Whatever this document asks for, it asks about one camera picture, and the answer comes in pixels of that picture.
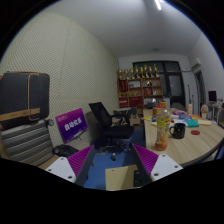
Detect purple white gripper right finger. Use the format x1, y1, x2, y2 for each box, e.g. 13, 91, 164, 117
133, 144, 182, 181

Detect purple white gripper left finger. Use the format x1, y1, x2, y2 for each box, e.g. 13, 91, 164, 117
46, 146, 94, 183

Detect black bag on floor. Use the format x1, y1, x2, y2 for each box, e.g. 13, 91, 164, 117
53, 144, 78, 158

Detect purple sign board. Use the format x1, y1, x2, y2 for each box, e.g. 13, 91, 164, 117
55, 108, 88, 143

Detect black mug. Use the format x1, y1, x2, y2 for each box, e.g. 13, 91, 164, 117
169, 123, 186, 139

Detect orange juice plastic bottle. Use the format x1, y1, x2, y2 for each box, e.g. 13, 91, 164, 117
155, 102, 171, 151

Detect cardboard box on floor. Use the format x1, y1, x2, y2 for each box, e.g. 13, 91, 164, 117
130, 117, 141, 126

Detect black office chair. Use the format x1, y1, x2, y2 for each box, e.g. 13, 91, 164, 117
88, 101, 135, 150

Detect silver ribbed suitcase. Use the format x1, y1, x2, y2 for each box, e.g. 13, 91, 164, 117
0, 120, 53, 166

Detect red round coaster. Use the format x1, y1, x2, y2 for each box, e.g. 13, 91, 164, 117
191, 130, 200, 135

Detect teal book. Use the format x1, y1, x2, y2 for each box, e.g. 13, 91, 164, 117
185, 119, 199, 127

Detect small desk fan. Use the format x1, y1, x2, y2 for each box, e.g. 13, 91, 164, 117
201, 104, 208, 120

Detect wooden shelf with trophies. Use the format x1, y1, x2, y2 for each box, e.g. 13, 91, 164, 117
117, 65, 163, 114

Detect black suitcase with tan trim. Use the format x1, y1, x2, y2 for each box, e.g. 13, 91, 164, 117
0, 72, 50, 130

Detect dark window door frame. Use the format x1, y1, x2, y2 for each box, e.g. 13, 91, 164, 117
133, 60, 185, 106

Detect wall air conditioner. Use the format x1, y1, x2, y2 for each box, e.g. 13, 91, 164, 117
191, 58, 201, 70

